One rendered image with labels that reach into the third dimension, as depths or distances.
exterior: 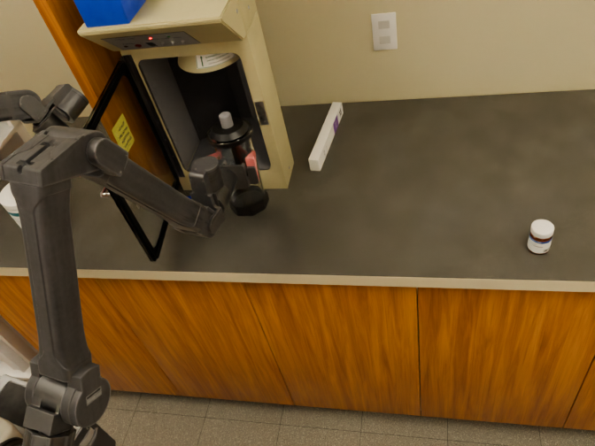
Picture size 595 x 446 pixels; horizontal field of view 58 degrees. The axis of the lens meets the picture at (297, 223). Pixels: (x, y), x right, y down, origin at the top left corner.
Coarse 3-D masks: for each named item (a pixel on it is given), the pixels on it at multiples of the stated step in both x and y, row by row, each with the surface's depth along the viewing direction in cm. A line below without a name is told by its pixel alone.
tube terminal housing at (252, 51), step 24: (240, 0) 114; (168, 48) 124; (192, 48) 123; (216, 48) 122; (240, 48) 121; (264, 48) 130; (264, 72) 130; (264, 96) 130; (288, 144) 152; (288, 168) 152
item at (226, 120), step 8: (224, 112) 123; (224, 120) 122; (232, 120) 123; (240, 120) 125; (216, 128) 124; (224, 128) 123; (232, 128) 123; (240, 128) 123; (216, 136) 122; (224, 136) 122; (232, 136) 122; (240, 136) 122
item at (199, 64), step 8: (192, 56) 128; (200, 56) 127; (208, 56) 127; (216, 56) 127; (224, 56) 128; (232, 56) 129; (184, 64) 130; (192, 64) 128; (200, 64) 128; (208, 64) 127; (216, 64) 128; (224, 64) 128; (192, 72) 129; (200, 72) 129; (208, 72) 128
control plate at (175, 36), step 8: (176, 32) 110; (184, 32) 110; (104, 40) 114; (112, 40) 114; (120, 40) 115; (128, 40) 115; (136, 40) 115; (144, 40) 115; (152, 40) 115; (160, 40) 115; (168, 40) 115; (176, 40) 115; (184, 40) 115; (192, 40) 115; (120, 48) 121; (128, 48) 121; (136, 48) 121
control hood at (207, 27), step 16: (160, 0) 114; (176, 0) 112; (192, 0) 111; (208, 0) 109; (224, 0) 108; (144, 16) 110; (160, 16) 108; (176, 16) 107; (192, 16) 106; (208, 16) 104; (224, 16) 105; (240, 16) 114; (80, 32) 111; (96, 32) 110; (112, 32) 110; (128, 32) 110; (144, 32) 110; (160, 32) 110; (192, 32) 110; (208, 32) 110; (224, 32) 110; (240, 32) 114; (112, 48) 121; (144, 48) 121
